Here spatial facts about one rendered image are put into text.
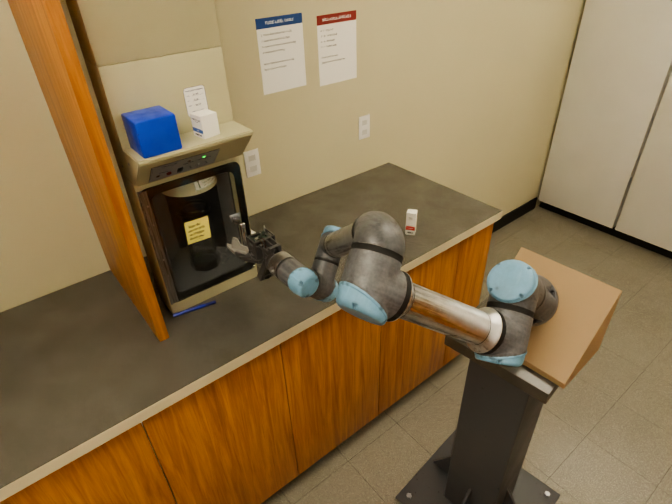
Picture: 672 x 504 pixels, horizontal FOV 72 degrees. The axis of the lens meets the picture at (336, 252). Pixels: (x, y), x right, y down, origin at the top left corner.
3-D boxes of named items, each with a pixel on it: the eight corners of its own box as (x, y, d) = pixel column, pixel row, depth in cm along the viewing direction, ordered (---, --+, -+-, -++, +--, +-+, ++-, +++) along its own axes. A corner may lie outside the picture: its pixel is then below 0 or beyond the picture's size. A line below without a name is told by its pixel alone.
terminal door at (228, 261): (172, 303, 149) (138, 190, 126) (255, 266, 164) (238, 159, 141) (173, 304, 148) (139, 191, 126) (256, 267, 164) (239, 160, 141)
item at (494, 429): (559, 496, 192) (630, 340, 141) (500, 593, 165) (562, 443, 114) (459, 426, 221) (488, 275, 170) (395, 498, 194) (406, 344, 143)
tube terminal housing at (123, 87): (145, 280, 168) (69, 52, 124) (225, 246, 184) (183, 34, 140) (172, 315, 151) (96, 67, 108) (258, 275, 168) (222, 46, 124)
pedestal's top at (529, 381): (593, 341, 142) (597, 331, 139) (545, 404, 123) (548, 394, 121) (497, 295, 161) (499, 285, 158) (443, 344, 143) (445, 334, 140)
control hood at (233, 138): (132, 184, 125) (121, 149, 119) (239, 152, 141) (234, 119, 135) (148, 199, 117) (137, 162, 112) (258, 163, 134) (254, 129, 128)
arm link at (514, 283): (549, 274, 122) (539, 258, 112) (539, 323, 120) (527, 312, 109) (503, 267, 130) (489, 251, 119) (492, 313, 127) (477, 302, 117)
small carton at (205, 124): (194, 135, 126) (189, 113, 123) (209, 130, 129) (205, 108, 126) (204, 139, 123) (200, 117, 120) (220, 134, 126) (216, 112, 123)
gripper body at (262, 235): (265, 226, 142) (287, 242, 135) (268, 249, 147) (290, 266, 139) (243, 235, 139) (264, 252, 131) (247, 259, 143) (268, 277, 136)
